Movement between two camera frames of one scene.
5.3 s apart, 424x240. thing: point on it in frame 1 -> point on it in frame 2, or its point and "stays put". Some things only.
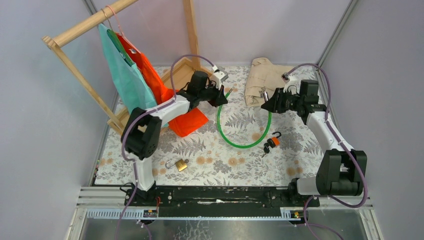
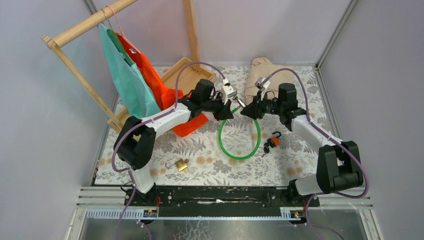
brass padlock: (181, 164) stays put
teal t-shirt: (131, 87) stays put
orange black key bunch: (273, 142) stays put
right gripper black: (274, 104) -> (254, 109)
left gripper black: (219, 98) -> (223, 112)
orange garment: (181, 123) stays put
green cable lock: (226, 96) -> (235, 109)
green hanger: (120, 47) stays put
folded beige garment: (263, 76) stays put
